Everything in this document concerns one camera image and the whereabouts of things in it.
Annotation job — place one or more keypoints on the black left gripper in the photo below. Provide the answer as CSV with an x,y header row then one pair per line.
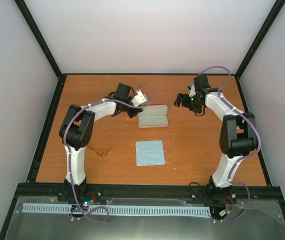
x,y
132,113

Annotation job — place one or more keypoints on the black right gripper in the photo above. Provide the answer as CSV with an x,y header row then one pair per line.
x,y
184,104

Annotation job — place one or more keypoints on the white pink glasses case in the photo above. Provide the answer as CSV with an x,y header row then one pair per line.
x,y
153,116

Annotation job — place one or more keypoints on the orange transparent sunglasses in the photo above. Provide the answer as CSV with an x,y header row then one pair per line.
x,y
102,141

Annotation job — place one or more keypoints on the light blue cleaning cloth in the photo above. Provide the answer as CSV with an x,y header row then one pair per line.
x,y
149,153

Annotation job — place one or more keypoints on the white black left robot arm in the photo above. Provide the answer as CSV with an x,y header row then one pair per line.
x,y
77,129

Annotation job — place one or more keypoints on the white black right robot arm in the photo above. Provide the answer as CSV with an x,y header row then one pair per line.
x,y
238,135

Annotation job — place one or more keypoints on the clear acrylic front plate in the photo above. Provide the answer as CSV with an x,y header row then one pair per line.
x,y
243,220

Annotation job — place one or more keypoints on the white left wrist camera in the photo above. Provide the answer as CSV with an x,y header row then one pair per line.
x,y
139,99

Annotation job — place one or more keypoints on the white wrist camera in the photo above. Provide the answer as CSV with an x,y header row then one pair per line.
x,y
139,99
191,88

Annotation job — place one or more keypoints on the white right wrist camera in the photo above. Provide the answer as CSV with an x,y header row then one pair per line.
x,y
191,88

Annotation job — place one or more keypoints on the black enclosure frame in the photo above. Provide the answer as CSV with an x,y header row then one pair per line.
x,y
61,78

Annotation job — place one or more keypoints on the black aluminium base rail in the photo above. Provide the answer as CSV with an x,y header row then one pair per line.
x,y
191,194

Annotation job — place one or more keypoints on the light blue slotted cable duct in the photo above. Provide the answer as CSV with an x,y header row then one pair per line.
x,y
121,210

